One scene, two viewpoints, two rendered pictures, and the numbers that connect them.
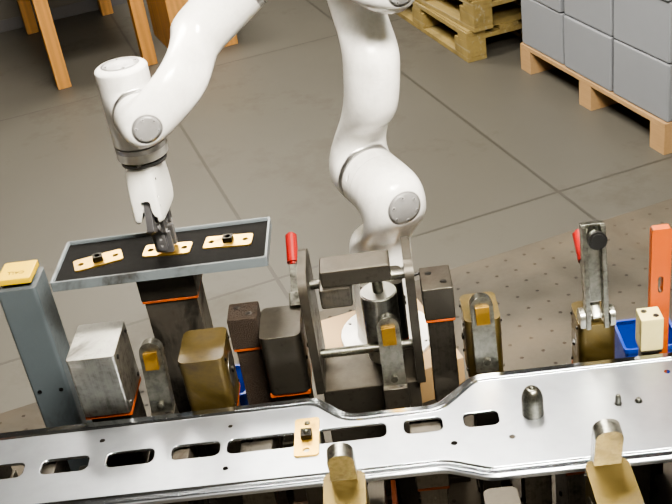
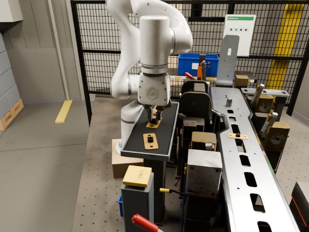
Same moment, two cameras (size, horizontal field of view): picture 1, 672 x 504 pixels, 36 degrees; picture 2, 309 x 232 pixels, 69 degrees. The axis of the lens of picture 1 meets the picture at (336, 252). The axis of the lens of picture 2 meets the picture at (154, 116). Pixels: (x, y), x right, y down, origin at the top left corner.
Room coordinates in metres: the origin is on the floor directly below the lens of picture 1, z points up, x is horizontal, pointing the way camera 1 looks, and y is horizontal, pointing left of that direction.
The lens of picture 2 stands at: (1.47, 0.97, 1.54)
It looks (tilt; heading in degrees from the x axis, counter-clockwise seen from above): 27 degrees down; 276
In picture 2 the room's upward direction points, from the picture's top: straight up
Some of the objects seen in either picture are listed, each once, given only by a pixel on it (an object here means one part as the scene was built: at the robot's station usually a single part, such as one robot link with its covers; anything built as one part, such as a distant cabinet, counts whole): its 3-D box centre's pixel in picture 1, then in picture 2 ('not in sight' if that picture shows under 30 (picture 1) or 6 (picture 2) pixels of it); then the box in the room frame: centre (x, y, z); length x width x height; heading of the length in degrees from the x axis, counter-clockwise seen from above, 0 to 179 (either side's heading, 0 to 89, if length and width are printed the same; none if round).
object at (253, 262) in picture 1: (164, 253); (155, 124); (1.54, 0.29, 1.16); 0.37 x 0.14 x 0.02; 86
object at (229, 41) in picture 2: not in sight; (227, 60); (1.13, -0.64, 1.17); 0.12 x 0.01 x 0.34; 176
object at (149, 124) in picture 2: (166, 247); (154, 120); (1.55, 0.29, 1.17); 0.08 x 0.04 x 0.01; 81
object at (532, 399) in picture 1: (532, 403); (229, 102); (1.17, -0.25, 1.02); 0.03 x 0.03 x 0.07
